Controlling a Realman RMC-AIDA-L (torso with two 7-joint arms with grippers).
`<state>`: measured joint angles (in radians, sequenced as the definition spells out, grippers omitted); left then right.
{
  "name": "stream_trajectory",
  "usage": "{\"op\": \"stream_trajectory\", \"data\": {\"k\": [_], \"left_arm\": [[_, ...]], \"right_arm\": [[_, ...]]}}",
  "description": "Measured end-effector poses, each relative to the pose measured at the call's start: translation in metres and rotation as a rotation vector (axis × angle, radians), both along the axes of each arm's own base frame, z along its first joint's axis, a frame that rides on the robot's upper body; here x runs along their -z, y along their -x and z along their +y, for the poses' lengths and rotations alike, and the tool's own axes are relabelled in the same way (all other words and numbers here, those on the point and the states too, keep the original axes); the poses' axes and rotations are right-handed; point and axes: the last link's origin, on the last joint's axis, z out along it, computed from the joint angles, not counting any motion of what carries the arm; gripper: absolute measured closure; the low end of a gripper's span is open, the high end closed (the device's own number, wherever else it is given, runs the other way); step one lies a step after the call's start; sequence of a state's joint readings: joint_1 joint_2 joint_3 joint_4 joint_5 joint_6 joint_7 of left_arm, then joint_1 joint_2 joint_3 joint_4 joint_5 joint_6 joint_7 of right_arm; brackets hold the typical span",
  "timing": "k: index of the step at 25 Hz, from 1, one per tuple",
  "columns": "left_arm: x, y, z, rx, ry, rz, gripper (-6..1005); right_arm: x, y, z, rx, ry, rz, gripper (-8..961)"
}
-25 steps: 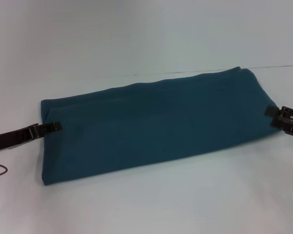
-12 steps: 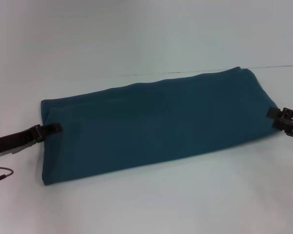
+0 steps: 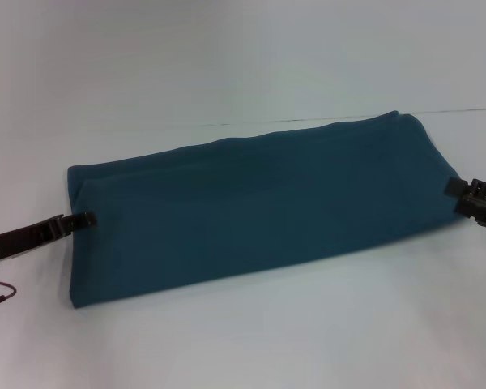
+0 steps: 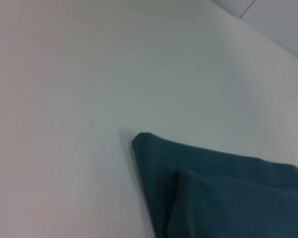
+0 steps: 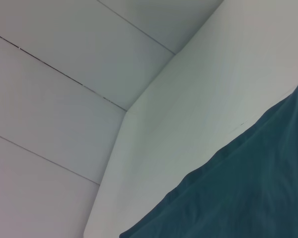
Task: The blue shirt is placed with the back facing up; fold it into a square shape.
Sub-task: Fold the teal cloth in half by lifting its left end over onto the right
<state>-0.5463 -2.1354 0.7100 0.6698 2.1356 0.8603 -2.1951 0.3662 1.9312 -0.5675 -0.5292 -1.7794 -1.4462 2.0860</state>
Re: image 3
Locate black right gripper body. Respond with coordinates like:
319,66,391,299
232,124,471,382
456,177,486,233

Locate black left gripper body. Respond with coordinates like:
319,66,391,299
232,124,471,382
0,213,72,261

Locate blue-green short-sleeved shirt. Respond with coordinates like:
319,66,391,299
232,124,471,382
66,109,473,310

